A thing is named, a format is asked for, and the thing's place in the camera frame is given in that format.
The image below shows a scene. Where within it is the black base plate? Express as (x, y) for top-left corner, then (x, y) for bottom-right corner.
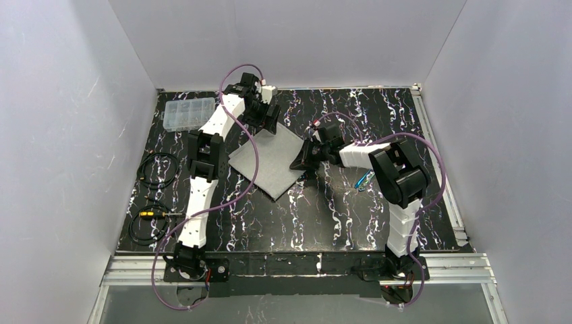
(352, 256), (430, 284)
(163, 258), (230, 283)

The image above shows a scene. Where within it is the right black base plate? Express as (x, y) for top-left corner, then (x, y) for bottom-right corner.
(352, 256), (430, 284)

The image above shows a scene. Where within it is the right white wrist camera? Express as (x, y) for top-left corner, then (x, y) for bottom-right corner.
(311, 120), (327, 143)

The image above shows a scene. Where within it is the blue metallic fork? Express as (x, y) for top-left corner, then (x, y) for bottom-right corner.
(353, 170), (374, 190)

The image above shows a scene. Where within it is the clear plastic organizer box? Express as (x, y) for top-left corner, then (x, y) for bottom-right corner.
(163, 97), (216, 132)

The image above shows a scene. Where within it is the aluminium front rail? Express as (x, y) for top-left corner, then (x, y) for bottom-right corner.
(103, 252), (496, 286)

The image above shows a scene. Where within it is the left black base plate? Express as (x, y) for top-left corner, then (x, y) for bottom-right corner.
(163, 258), (230, 283)

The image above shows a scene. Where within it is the black coiled cable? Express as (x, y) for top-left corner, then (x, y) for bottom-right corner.
(136, 153), (181, 190)
(127, 203), (184, 247)

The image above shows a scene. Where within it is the lower black coiled cable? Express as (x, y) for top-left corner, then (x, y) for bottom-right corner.
(127, 203), (184, 247)

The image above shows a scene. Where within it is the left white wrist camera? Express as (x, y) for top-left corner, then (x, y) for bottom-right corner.
(260, 79), (277, 105)

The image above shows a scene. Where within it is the upper black coiled cable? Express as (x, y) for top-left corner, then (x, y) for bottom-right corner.
(136, 153), (181, 190)

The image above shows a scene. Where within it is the grey cloth napkin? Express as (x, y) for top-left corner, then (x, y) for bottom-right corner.
(229, 124), (304, 200)

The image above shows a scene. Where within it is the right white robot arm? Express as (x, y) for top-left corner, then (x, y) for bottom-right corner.
(289, 126), (431, 273)

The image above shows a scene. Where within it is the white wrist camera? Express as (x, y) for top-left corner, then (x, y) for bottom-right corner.
(260, 79), (277, 105)
(311, 120), (327, 143)

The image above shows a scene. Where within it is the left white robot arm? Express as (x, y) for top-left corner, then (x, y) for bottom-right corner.
(169, 73), (280, 276)

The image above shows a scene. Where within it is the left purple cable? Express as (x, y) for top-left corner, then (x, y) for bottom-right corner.
(150, 63), (269, 312)

